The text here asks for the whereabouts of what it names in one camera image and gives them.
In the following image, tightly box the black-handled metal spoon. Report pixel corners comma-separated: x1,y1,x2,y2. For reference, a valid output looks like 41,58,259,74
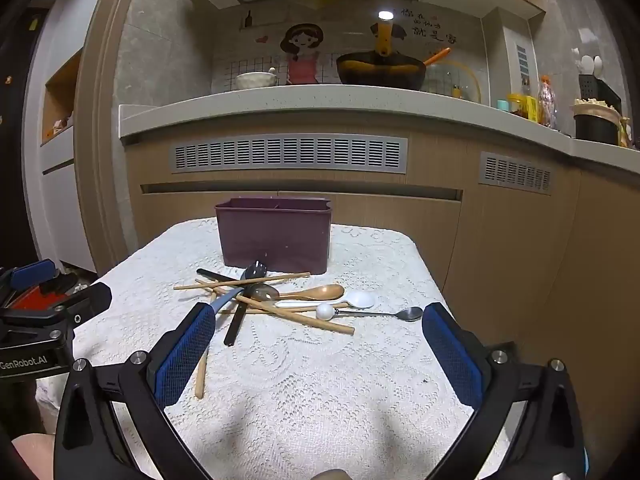
202,268,280,302

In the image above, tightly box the wooden base cabinet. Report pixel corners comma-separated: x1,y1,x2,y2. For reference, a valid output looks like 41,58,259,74
124,132,640,461

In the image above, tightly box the white cabinet with wooden niche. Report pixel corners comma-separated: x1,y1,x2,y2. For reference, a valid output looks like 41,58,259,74
22,0,117,275

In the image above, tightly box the cartoon girl wall sticker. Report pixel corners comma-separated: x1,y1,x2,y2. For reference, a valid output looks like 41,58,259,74
280,23,325,85

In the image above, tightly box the long grey vent grille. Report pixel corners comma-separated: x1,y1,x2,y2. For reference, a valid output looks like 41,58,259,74
174,136,408,175

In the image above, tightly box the beige door frame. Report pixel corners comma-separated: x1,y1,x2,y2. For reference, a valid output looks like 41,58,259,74
74,0,151,277

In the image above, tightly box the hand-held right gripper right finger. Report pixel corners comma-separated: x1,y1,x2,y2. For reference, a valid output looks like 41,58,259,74
421,302,588,480

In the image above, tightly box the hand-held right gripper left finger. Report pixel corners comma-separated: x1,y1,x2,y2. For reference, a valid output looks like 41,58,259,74
54,302,217,480

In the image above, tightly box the clear bottle with orange cap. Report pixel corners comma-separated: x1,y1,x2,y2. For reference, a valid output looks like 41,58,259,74
538,76,559,129

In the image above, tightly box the black wok with orange handle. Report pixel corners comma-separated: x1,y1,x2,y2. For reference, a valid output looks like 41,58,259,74
336,47,452,92

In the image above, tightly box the white ceramic spoon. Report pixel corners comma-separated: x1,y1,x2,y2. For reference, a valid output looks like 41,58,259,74
274,290,377,310

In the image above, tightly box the metal spoon with white ball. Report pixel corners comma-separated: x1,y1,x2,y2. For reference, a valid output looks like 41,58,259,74
316,303,425,322

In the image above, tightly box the grey stone countertop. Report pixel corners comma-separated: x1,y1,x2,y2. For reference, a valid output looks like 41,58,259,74
119,84,640,176

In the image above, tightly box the yellow seasoning container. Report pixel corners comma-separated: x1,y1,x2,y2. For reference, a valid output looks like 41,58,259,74
507,92,539,122

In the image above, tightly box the wooden spoon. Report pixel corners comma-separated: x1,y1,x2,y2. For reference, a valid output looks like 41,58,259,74
247,284,346,311

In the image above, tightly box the purple plastic utensil holder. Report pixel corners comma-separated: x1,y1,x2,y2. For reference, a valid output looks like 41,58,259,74
215,197,332,275

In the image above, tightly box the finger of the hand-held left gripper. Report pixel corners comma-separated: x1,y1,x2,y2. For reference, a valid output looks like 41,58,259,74
0,258,60,292
47,282,112,331

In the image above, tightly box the black wall utensil rack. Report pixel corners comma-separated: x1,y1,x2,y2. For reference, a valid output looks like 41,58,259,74
578,74,622,112

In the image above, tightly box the black round container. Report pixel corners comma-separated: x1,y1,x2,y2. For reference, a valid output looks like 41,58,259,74
572,99,626,147

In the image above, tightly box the glass lid with yellow rim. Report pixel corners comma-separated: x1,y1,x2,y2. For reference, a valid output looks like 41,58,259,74
425,60,483,105

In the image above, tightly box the white mortar bowl with pestle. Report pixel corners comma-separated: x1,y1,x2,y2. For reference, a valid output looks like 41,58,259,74
236,66,277,90

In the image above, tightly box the white lace tablecloth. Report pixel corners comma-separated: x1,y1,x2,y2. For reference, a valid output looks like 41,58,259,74
37,217,511,480

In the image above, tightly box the yellow dog-shaped lamp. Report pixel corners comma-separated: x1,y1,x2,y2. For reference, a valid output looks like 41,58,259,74
370,10,406,58

